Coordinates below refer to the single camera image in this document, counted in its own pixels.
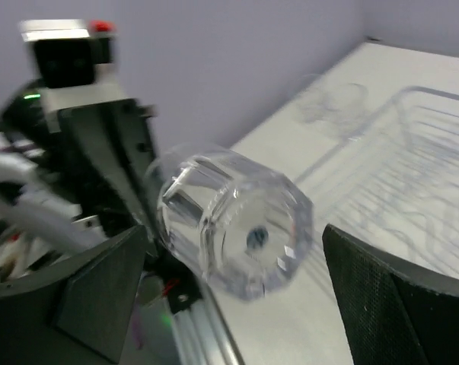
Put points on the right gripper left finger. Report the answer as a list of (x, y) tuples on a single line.
[(76, 311)]

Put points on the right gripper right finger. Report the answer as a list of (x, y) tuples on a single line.
[(393, 311)]

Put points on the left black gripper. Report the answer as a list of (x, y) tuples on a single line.
[(107, 149)]

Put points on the clear glass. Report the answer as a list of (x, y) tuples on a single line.
[(238, 225), (337, 109)]

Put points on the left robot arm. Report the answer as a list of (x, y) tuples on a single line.
[(36, 194)]

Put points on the clear plastic dish rack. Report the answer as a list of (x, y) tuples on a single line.
[(395, 184)]

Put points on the aluminium front rail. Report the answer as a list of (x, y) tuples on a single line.
[(179, 322)]

